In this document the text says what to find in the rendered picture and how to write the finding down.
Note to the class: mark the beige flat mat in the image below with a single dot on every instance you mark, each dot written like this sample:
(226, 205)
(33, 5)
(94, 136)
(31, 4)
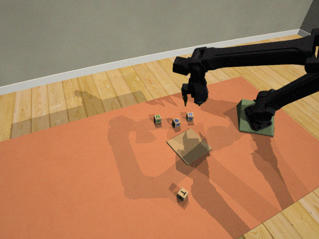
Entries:
(189, 146)

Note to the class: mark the beige letter block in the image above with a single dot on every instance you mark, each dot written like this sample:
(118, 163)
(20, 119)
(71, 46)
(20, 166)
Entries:
(157, 118)
(182, 194)
(176, 122)
(189, 116)

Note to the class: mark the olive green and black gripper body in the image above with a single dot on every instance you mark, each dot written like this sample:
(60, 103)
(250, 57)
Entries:
(185, 90)

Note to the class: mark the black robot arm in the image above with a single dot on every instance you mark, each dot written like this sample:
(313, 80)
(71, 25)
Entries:
(299, 51)

